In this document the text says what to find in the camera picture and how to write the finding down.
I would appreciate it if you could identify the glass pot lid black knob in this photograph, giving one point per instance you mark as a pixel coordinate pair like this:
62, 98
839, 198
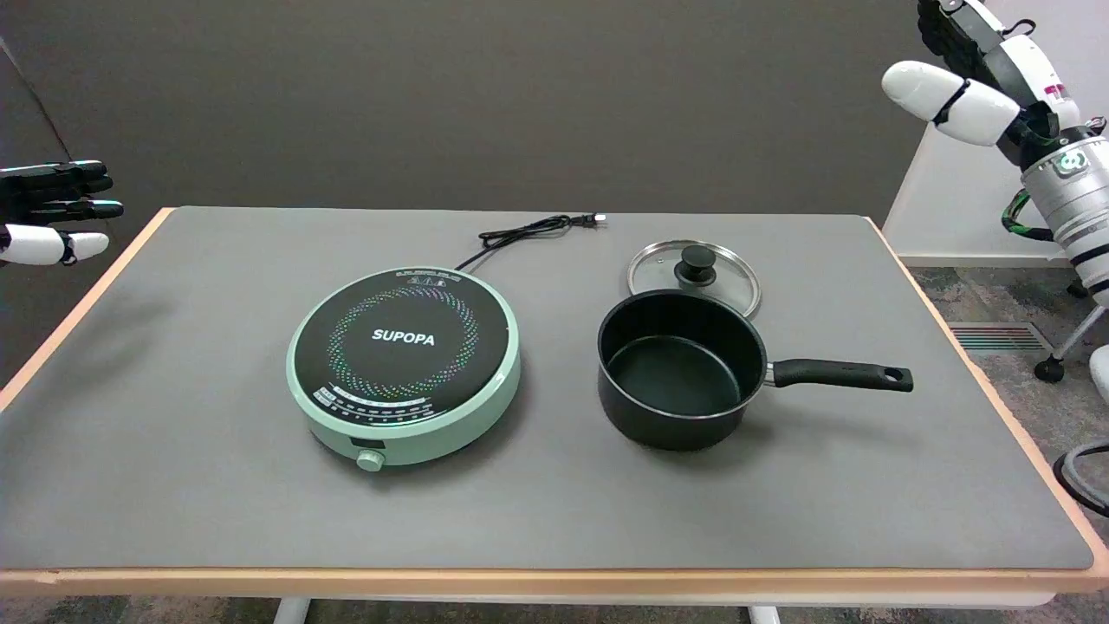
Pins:
658, 269

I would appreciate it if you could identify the grey table mat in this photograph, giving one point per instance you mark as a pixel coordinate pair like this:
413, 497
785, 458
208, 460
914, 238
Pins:
217, 433

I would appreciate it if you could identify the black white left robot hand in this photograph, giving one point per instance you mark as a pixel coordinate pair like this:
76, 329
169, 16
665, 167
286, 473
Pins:
39, 244

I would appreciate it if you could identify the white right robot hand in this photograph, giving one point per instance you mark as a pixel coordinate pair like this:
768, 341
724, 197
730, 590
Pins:
962, 104

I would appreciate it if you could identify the floor vent grille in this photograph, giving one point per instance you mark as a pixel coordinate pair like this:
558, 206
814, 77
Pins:
996, 338

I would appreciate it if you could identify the grey chair leg small caster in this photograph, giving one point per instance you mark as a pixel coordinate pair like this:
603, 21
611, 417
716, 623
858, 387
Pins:
1079, 289

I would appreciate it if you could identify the white table leg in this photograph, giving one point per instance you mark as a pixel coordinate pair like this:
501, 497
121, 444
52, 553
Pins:
764, 615
292, 611

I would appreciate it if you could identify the green round induction cooker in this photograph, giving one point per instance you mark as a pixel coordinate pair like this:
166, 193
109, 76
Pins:
403, 347

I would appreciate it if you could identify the grey chair leg large caster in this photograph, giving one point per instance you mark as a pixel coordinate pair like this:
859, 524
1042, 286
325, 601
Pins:
1050, 369

